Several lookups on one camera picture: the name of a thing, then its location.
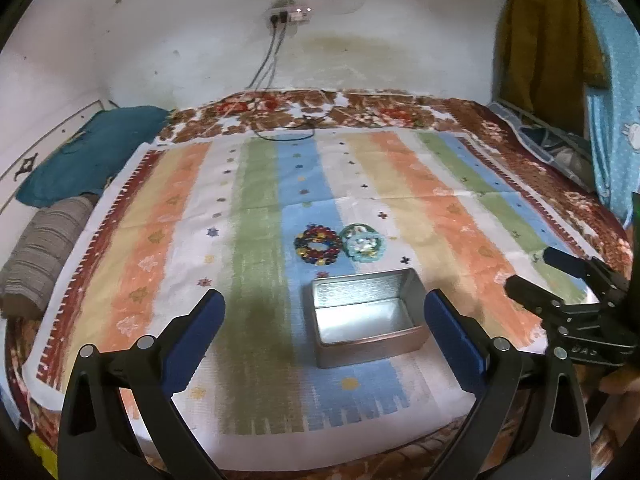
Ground white shell bracelet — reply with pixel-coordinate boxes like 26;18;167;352
345;231;384;261

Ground red yellow bead bracelet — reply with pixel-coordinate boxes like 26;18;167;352
293;224;345;267

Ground silver metal tin box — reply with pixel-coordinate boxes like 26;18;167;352
308;268;430;368

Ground grey patterned cloth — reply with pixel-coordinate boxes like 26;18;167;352
487;100;596;193

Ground blue dotted cloth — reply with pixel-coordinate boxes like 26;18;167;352
586;0;639;228

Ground grey striped pillow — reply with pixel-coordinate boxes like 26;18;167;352
1;193;99;321

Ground mustard yellow garment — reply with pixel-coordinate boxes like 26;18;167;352
497;0;608;134

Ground teal pillow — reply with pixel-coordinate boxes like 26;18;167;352
16;105;169;208

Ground black cable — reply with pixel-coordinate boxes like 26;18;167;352
246;19;317;142
254;20;292;92

